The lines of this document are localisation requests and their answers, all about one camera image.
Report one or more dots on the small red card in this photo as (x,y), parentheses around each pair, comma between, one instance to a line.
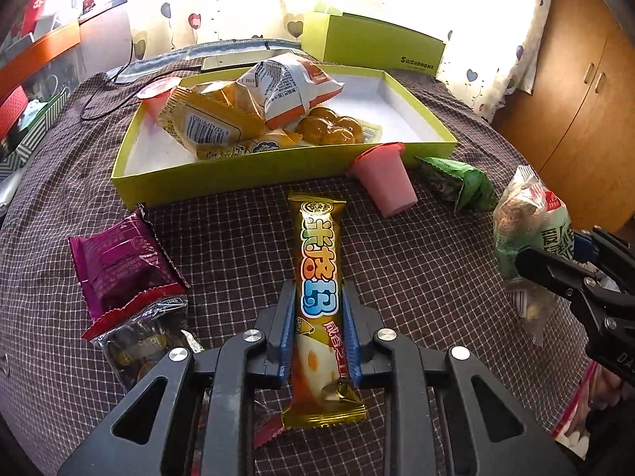
(89,4)

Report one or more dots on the heart print curtain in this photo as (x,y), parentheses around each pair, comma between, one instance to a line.
(496,59)

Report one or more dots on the yellow crimped snack packet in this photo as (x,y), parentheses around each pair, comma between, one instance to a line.
(208,129)

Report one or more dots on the shallow green cardboard tray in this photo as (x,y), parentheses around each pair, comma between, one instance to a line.
(397,109)

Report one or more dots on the grey striped cloth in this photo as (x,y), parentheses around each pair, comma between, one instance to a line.
(163,62)

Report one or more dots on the white and orange snack packet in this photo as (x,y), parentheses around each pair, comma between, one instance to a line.
(283,84)

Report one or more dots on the red dotted box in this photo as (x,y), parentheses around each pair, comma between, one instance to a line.
(12,109)

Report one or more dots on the purple snack packet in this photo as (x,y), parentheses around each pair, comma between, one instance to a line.
(124,263)

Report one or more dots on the orange storage box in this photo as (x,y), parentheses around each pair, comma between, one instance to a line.
(44,54)

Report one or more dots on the clear zip bag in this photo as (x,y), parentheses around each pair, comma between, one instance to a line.
(570,431)

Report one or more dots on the pink jelly cup red lid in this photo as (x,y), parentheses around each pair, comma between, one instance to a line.
(156,104)
(387,183)

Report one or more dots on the green inner box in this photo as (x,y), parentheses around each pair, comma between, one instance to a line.
(327,9)

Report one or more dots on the wooden wardrobe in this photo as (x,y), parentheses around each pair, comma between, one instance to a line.
(585,109)

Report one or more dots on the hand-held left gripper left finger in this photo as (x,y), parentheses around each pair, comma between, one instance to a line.
(285,327)

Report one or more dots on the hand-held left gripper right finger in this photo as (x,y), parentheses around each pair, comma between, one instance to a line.
(352,337)

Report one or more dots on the yellow chips packet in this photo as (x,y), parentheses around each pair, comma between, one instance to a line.
(218,94)

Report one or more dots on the yellow-green box lid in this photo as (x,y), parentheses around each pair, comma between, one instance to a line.
(367,49)

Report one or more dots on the long yellow snack bar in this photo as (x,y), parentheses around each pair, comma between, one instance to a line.
(320,258)

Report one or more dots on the white open box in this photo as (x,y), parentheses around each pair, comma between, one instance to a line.
(42,25)

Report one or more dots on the clear packet of brown buns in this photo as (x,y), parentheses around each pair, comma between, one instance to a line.
(327,126)

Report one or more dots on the small green snack packet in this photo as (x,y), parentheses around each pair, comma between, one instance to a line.
(461,183)

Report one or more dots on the clear storage bin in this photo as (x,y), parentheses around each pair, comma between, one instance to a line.
(59,79)

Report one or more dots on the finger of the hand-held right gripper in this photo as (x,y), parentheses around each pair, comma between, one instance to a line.
(545,265)
(584,247)

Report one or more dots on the clear packet with red edge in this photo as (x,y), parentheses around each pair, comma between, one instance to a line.
(134,347)

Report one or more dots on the clear nut bag green label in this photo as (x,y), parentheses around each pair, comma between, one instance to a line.
(526,238)

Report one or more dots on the green striped box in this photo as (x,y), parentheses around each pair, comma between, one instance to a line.
(39,134)

